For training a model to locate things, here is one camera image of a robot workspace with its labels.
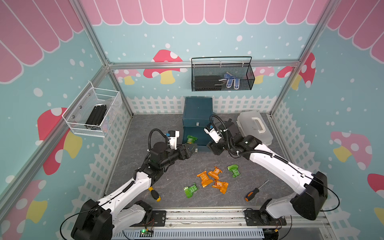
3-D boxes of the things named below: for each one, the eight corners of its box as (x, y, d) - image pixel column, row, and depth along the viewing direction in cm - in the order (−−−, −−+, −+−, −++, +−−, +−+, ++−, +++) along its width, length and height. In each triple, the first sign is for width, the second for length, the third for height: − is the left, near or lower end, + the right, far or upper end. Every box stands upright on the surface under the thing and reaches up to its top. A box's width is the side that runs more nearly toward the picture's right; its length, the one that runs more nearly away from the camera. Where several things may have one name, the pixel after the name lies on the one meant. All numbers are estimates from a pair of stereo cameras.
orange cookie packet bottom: (212, 186, 86) (212, 185, 85) (217, 178, 89) (217, 176, 88) (224, 194, 83) (225, 193, 82) (229, 185, 87) (230, 184, 85)
